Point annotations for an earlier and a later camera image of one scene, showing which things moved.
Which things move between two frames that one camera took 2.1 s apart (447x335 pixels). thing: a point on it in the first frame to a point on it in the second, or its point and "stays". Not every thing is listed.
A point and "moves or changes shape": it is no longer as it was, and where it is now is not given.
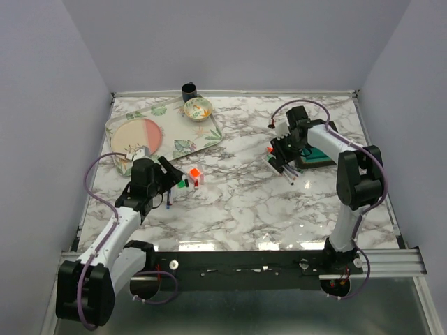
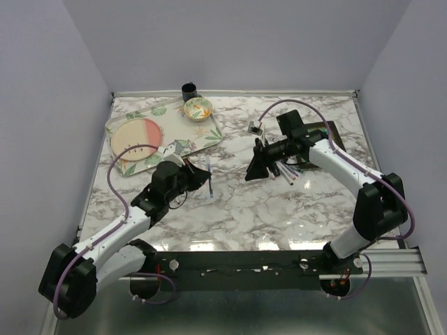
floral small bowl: [198, 109] stays
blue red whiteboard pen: [168, 199] moves or changes shape
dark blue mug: [189, 91] stays
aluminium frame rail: [391, 262] stays
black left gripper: [173, 174] to [196, 176]
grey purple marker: [293, 171] stays
